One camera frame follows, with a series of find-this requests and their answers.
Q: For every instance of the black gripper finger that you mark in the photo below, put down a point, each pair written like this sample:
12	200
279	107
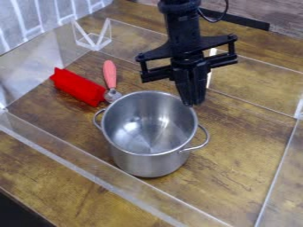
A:
182	85
200	72

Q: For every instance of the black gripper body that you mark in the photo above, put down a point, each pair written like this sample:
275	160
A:
186	51

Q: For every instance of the red rectangular block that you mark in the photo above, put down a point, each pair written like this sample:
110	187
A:
78	87

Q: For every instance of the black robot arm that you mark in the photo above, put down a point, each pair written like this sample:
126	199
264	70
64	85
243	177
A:
178	5

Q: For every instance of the silver steel pot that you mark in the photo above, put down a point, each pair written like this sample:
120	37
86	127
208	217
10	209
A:
148	127

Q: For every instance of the black strip on table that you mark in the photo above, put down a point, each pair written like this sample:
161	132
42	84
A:
223	16

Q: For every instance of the spatula with pink handle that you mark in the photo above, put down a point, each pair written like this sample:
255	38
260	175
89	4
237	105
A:
109	74

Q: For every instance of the clear acrylic enclosure wall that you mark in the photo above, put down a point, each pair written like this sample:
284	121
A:
241	180

